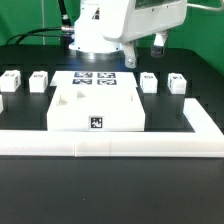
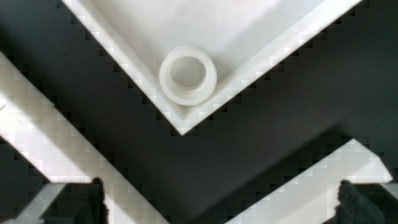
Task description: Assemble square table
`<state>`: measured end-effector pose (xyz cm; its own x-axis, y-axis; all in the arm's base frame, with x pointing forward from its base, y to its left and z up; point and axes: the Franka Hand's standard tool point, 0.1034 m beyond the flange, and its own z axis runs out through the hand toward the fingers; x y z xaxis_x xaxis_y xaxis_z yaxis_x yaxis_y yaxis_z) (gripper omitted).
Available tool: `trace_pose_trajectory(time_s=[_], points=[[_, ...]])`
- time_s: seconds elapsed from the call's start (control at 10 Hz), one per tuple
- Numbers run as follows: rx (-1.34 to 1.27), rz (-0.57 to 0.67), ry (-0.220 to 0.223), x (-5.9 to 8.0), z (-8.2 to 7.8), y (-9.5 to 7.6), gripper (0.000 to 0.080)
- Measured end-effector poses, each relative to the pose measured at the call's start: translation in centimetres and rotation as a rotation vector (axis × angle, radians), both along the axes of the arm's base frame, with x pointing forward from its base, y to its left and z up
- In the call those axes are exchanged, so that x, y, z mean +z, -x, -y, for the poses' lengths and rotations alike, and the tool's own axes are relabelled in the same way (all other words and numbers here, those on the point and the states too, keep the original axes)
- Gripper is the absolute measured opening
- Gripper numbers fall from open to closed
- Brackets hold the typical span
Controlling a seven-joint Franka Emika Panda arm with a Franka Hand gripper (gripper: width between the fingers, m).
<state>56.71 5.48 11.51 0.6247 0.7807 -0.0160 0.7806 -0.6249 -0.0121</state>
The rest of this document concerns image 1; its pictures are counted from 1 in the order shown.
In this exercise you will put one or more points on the white square table top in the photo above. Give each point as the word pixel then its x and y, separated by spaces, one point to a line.
pixel 95 108

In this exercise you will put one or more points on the white L-shaped obstacle fence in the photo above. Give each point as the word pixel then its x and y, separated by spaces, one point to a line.
pixel 205 140

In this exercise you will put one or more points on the white sheet with tags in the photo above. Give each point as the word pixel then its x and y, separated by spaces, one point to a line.
pixel 93 78

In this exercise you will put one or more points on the white part at left edge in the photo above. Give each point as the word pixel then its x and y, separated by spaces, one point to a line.
pixel 1 104

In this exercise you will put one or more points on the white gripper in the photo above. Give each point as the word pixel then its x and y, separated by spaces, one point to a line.
pixel 127 20

